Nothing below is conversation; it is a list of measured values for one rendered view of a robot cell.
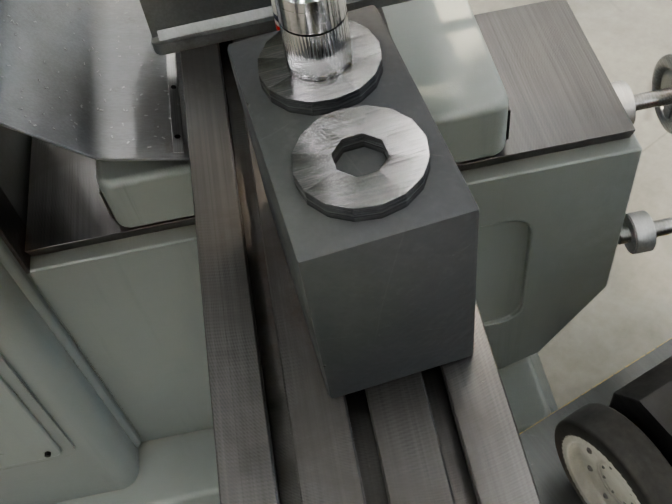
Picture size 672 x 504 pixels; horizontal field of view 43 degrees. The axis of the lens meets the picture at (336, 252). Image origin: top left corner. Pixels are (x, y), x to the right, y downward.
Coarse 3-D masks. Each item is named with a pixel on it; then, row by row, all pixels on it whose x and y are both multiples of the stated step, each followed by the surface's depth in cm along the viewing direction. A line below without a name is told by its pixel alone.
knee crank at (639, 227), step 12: (636, 216) 123; (648, 216) 123; (624, 228) 124; (636, 228) 122; (648, 228) 122; (660, 228) 124; (624, 240) 124; (636, 240) 122; (648, 240) 122; (636, 252) 123
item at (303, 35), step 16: (288, 16) 56; (304, 16) 56; (320, 16) 56; (336, 16) 56; (288, 32) 57; (304, 32) 57; (320, 32) 57; (336, 32) 57; (288, 48) 59; (304, 48) 58; (320, 48) 58; (336, 48) 58; (288, 64) 60; (304, 64) 59; (320, 64) 59; (336, 64) 59
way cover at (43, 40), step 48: (0, 0) 97; (48, 0) 103; (96, 0) 109; (0, 48) 93; (48, 48) 98; (96, 48) 104; (144, 48) 105; (0, 96) 89; (48, 96) 94; (96, 96) 99; (144, 96) 100; (96, 144) 94; (144, 144) 95
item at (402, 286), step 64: (256, 64) 64; (384, 64) 62; (256, 128) 60; (320, 128) 57; (384, 128) 57; (320, 192) 54; (384, 192) 53; (448, 192) 55; (320, 256) 53; (384, 256) 54; (448, 256) 56; (320, 320) 58; (384, 320) 60; (448, 320) 63
